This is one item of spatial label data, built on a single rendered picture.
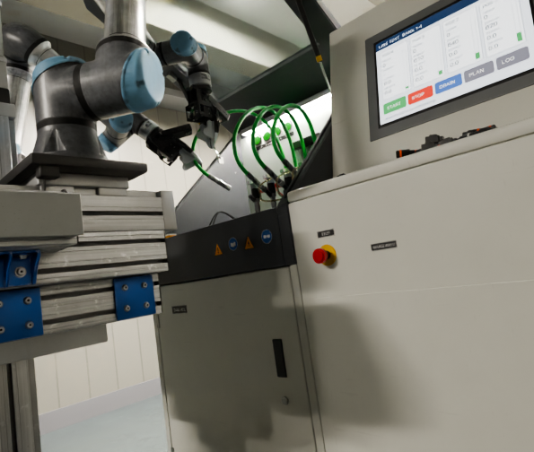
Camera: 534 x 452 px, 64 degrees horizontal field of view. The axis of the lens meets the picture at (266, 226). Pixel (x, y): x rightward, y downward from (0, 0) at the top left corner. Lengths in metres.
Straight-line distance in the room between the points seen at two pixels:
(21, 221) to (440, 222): 0.74
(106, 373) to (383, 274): 2.63
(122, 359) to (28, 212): 2.72
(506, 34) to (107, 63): 0.91
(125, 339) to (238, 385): 2.13
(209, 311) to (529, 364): 0.87
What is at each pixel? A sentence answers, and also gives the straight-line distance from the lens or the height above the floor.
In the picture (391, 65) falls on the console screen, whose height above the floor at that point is 1.32.
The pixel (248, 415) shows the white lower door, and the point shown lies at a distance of 1.34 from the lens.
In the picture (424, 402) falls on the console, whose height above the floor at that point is 0.47.
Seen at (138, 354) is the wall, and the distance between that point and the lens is 3.45.
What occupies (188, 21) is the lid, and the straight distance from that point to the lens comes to 1.77.
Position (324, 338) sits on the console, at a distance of 1.08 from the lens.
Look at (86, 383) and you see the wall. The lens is 3.29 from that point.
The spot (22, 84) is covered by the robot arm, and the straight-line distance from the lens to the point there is 1.67.
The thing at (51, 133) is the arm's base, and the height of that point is 1.11.
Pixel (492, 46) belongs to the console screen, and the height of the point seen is 1.24.
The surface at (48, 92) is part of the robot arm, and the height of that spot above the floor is 1.19.
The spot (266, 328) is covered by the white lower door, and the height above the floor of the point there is 0.63.
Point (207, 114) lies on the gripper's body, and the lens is 1.50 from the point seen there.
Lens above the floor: 0.78
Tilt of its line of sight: 6 degrees up
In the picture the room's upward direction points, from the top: 8 degrees counter-clockwise
